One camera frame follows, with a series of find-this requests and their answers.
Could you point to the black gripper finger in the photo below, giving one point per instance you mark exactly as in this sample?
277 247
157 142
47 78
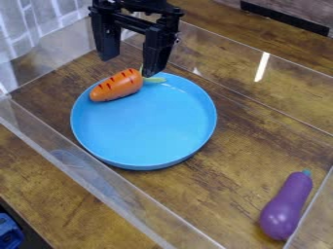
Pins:
106 36
157 49

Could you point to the purple toy eggplant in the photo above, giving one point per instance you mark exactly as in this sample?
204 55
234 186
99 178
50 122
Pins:
281 213

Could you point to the blue round tray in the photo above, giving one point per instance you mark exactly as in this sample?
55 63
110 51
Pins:
150 130

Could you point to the clear acrylic enclosure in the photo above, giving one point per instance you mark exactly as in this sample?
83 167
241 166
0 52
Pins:
212 160

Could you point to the blue object at corner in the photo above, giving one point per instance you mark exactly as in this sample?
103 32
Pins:
11 233

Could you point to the white mesh curtain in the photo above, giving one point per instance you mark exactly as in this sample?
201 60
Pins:
27 20

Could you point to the black bar in background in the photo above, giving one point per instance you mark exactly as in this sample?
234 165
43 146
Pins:
297 22

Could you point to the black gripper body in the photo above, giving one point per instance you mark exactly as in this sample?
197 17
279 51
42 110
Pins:
137 15

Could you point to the orange toy carrot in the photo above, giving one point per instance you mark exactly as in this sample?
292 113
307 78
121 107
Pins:
121 85

